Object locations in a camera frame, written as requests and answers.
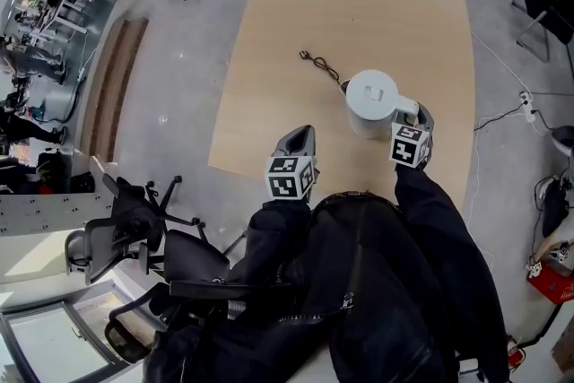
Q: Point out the person's right forearm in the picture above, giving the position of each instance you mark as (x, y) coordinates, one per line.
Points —
(435, 220)

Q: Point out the person's left forearm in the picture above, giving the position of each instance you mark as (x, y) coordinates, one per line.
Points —
(273, 237)

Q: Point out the grey kettle base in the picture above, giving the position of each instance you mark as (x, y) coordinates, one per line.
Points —
(343, 86)

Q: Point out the overturned black office chair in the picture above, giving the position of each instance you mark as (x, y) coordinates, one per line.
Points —
(134, 220)

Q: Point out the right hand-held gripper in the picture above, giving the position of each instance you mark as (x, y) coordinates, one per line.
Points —
(406, 145)

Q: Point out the person's black jacket torso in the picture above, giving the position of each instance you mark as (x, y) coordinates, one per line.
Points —
(359, 291)

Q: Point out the black folding chair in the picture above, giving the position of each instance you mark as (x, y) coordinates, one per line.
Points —
(545, 4)

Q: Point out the white electric kettle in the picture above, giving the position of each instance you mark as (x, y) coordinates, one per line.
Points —
(372, 103)

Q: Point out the white perforated panel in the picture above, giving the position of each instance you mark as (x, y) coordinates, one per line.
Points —
(54, 213)

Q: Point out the white power strip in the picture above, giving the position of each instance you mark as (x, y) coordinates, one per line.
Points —
(528, 107)

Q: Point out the red fire extinguisher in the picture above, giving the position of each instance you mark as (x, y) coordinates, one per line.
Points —
(515, 352)

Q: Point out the black bag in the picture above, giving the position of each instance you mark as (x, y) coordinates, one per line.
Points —
(553, 206)

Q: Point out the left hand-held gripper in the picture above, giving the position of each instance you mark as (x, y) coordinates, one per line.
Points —
(291, 181)

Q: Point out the red box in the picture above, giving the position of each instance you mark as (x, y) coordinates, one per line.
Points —
(553, 284)

